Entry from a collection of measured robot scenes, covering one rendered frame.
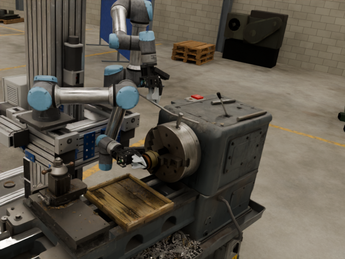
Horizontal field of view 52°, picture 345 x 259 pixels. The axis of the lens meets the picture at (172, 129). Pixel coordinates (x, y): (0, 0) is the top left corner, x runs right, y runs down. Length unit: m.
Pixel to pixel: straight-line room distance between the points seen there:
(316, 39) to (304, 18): 0.73
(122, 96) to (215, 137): 0.51
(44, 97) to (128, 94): 0.40
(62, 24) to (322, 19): 10.07
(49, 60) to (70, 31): 0.21
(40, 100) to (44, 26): 0.51
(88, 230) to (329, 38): 10.70
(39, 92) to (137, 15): 0.76
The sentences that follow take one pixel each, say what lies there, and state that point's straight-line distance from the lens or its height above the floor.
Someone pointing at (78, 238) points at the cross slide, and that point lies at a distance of 1.47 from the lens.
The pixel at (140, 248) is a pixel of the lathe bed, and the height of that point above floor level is 0.70.
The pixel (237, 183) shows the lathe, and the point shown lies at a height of 0.85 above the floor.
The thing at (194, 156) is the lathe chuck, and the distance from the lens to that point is 1.82.
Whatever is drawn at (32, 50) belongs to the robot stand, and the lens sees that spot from 2.28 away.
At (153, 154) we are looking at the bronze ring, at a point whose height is 1.12.
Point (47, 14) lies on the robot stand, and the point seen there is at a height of 1.68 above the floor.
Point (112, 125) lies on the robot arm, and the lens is 2.00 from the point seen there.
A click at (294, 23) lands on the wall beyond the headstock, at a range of 11.78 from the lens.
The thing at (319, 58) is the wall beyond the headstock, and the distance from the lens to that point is 11.74.
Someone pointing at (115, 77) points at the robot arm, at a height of 1.33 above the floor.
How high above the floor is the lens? 1.92
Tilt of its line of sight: 22 degrees down
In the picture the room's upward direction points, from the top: 8 degrees clockwise
